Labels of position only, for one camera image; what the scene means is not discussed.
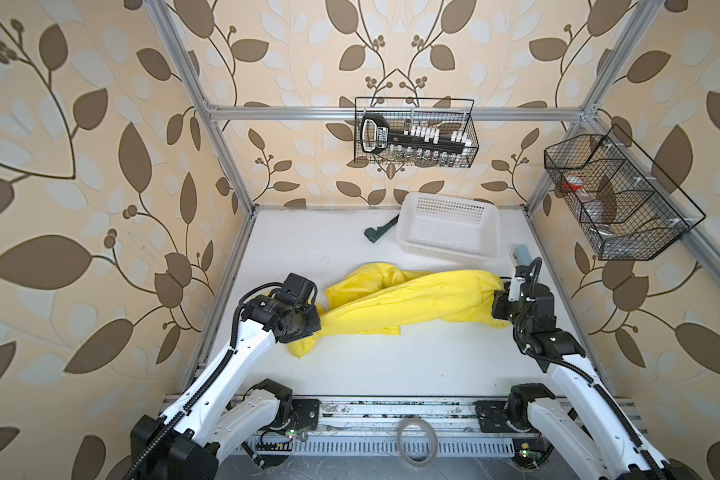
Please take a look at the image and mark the yellow trousers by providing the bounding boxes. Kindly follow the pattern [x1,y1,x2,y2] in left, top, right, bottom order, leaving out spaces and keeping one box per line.
[287,263,509,358]

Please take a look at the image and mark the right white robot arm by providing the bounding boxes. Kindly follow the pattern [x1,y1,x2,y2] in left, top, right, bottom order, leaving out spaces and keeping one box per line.
[492,258,674,479]

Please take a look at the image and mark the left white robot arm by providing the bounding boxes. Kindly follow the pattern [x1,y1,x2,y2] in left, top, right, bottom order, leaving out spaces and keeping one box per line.
[124,273,321,479]

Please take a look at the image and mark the light blue stapler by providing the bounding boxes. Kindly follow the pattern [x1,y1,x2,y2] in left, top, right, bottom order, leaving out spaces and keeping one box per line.
[510,244,533,267]

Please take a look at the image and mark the white plastic laundry basket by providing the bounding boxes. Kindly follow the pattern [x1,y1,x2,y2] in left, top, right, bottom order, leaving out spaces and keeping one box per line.
[396,192,501,266]

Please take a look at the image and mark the dark green pipe wrench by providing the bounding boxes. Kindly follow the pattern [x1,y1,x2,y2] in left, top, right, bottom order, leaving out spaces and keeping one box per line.
[364,215,399,243]

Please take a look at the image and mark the red item in basket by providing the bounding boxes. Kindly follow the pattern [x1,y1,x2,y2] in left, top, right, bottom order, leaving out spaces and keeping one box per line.
[560,173,584,194]

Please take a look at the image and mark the clear tape roll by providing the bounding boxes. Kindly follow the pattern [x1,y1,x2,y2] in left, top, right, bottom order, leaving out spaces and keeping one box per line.
[395,417,439,468]

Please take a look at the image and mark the black tool in basket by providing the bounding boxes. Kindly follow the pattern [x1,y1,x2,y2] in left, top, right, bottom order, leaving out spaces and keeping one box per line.
[354,110,480,156]

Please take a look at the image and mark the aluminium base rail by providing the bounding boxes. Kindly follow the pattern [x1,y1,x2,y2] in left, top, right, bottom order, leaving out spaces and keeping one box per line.
[248,396,547,457]

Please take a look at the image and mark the black wire basket right wall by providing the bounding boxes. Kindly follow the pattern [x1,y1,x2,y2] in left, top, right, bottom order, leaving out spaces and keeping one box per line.
[562,124,706,261]

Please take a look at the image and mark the black wire basket wall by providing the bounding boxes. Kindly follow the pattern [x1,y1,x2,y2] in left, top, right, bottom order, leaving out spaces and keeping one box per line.
[562,124,706,261]
[354,96,480,169]

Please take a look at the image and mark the black wire basket back wall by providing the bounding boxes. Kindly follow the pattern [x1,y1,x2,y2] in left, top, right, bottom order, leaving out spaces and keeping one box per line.
[354,96,480,169]

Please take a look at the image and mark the aluminium frame post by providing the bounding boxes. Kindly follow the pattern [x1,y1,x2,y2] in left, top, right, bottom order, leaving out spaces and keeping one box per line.
[524,1,663,217]

